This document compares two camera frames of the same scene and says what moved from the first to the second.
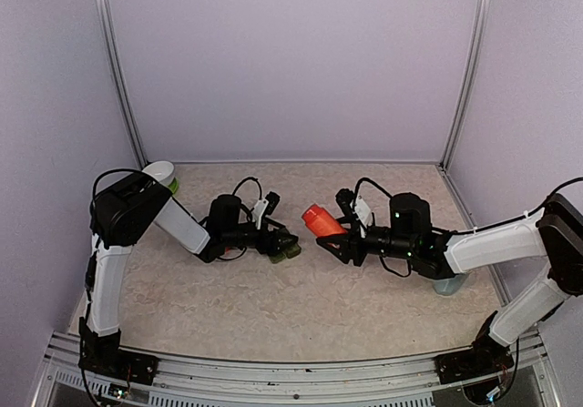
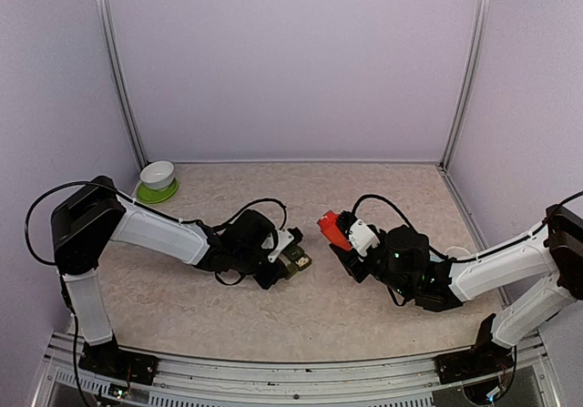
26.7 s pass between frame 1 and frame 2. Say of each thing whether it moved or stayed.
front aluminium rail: stayed
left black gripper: moved
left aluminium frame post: stayed
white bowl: stayed
